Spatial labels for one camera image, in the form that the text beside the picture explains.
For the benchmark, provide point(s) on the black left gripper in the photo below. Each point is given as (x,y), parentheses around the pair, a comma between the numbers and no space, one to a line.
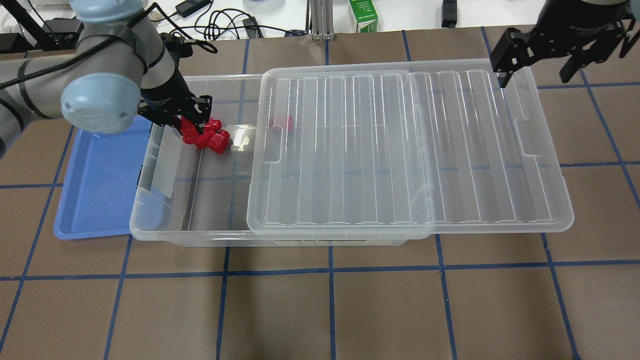
(164,96)

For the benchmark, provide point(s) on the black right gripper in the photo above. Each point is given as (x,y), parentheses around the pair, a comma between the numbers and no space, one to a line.
(575,26)

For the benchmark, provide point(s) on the red block cluster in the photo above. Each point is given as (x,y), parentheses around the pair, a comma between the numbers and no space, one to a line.
(213,137)

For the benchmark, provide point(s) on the clear plastic box lid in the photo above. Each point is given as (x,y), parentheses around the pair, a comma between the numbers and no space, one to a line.
(406,148)

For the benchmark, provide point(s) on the clear plastic storage box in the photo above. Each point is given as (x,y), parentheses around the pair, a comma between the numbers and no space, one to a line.
(197,198)

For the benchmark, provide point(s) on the blue plastic tray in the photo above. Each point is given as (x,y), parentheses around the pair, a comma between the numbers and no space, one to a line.
(100,184)

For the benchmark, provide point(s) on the red block under lid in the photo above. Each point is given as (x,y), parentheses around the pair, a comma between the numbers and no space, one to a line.
(285,123)

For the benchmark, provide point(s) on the green white carton box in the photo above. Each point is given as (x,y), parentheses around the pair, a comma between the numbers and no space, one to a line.
(363,16)

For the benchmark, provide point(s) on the black power adapter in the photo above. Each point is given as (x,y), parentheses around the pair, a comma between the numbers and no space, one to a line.
(187,8)

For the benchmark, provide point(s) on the aluminium frame post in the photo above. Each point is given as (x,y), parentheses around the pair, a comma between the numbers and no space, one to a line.
(320,20)

